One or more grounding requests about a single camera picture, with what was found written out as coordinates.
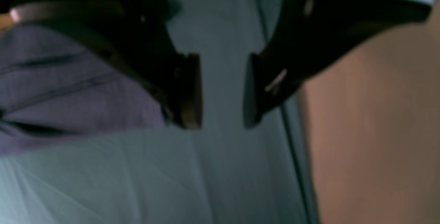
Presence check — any blue-grey T-shirt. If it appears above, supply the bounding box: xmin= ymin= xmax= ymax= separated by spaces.
xmin=0 ymin=24 xmax=165 ymax=157

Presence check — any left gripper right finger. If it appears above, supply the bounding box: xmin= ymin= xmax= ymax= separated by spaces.
xmin=243 ymin=0 xmax=433 ymax=128

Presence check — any teal table cloth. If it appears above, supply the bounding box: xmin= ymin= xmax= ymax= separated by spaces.
xmin=1 ymin=0 xmax=317 ymax=224

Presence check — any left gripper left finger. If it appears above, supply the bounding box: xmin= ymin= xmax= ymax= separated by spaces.
xmin=1 ymin=0 xmax=203 ymax=130

